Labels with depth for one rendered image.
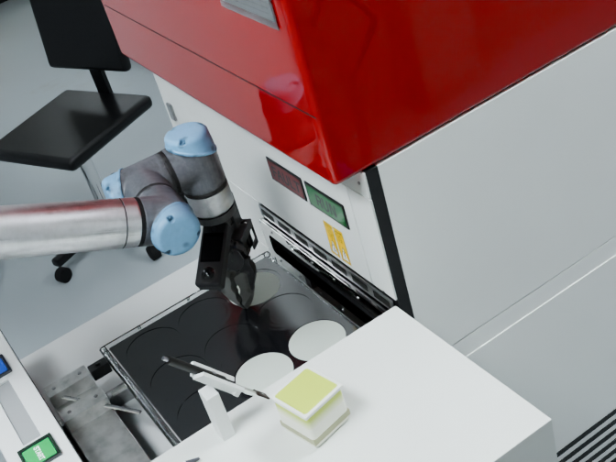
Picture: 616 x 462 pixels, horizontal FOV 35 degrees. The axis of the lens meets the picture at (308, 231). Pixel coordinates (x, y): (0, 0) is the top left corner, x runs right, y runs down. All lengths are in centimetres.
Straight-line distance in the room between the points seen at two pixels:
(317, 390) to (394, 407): 12
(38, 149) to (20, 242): 219
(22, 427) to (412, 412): 64
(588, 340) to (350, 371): 62
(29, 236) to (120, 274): 229
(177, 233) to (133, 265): 226
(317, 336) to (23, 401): 50
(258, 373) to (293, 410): 29
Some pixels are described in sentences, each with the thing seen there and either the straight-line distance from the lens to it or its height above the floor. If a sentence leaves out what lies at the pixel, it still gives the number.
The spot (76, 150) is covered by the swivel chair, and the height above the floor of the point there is 51.
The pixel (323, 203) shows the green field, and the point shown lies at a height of 110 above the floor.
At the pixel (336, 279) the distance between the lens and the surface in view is 170.
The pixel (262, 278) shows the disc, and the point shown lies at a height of 90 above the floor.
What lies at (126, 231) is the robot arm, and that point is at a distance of 143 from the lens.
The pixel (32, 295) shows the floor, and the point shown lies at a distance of 379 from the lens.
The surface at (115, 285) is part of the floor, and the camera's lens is 363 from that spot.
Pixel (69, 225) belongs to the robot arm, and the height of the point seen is 129.
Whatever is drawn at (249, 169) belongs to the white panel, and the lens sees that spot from 185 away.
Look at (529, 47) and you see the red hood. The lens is 156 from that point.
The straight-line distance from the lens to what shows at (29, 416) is 166.
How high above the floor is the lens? 196
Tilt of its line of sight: 34 degrees down
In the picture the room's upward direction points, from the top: 17 degrees counter-clockwise
